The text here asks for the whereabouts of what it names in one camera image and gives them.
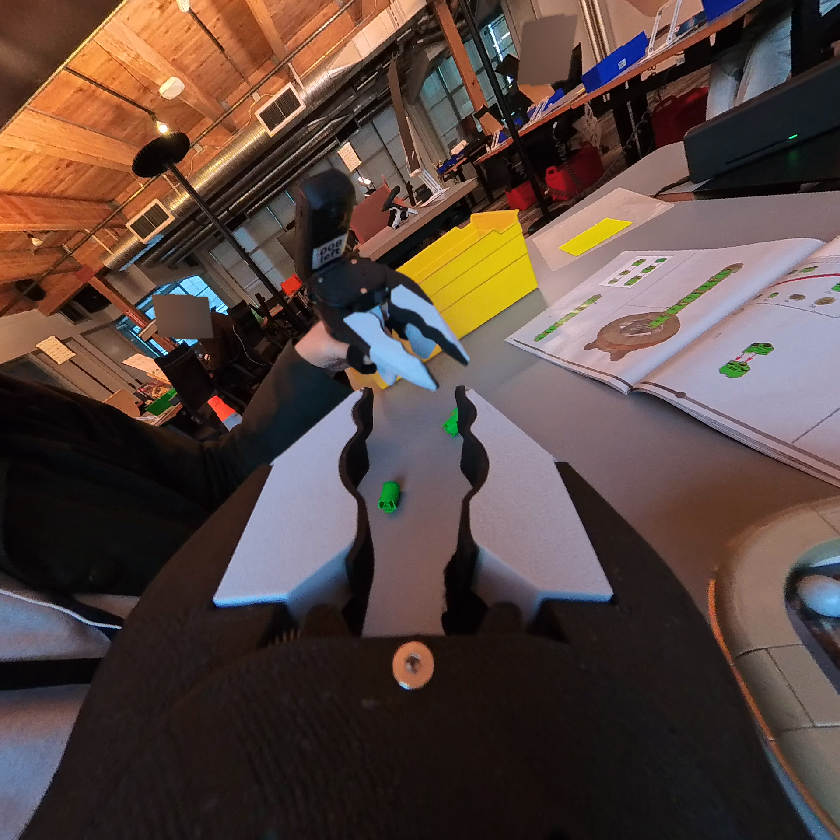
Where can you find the blue plastic bin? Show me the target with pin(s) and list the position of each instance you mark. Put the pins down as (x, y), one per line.
(617, 62)

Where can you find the white and black device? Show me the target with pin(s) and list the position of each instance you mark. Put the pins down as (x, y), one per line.
(400, 210)

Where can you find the orange traffic cone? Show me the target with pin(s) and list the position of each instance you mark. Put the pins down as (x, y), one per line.
(224, 413)

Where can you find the black electronic device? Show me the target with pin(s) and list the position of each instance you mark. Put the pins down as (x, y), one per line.
(754, 138)

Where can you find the white round ceiling sensor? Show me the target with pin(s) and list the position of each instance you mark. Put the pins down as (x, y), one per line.
(172, 88)

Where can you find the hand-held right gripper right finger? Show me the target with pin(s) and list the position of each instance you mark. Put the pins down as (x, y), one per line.
(531, 525)

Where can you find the silver air duct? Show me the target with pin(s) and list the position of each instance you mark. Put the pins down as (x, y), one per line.
(223, 148)

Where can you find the tan round brick model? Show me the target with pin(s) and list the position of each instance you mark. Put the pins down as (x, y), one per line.
(761, 590)

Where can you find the small red plastic container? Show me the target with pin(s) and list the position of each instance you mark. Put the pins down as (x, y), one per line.
(525, 195)

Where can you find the yellow plastic bin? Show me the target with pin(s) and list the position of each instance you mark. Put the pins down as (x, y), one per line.
(479, 275)

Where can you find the white ceiling vent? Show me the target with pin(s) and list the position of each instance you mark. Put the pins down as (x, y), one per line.
(280, 108)
(149, 220)

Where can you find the yellow paper card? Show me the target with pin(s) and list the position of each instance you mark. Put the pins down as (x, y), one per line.
(594, 236)

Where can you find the person's grey pants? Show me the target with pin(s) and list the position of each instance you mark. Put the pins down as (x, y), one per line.
(46, 722)

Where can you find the open instruction booklet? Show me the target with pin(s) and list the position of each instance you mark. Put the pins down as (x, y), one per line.
(722, 367)

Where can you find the wooden workbench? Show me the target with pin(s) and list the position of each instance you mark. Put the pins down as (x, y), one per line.
(656, 69)

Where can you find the brown chair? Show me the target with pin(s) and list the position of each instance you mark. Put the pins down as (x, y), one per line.
(371, 216)

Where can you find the grey desk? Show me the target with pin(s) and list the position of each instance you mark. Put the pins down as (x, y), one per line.
(590, 446)

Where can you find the black floor lamp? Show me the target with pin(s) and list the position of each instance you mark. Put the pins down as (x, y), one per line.
(161, 154)

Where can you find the person's left hand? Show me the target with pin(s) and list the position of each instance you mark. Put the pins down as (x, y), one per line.
(321, 351)

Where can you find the green cylinder toy brick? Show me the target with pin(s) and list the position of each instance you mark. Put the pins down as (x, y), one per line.
(388, 497)

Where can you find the person's left forearm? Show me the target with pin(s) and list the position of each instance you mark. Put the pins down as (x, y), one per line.
(282, 413)

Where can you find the green box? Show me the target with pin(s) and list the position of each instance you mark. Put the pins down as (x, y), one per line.
(161, 400)

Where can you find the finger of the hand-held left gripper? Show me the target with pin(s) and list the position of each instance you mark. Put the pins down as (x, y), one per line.
(426, 318)
(380, 348)

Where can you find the person's black jacket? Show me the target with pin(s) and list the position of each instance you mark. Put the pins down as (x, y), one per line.
(98, 472)

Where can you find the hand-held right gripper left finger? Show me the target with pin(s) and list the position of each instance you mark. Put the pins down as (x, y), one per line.
(289, 525)

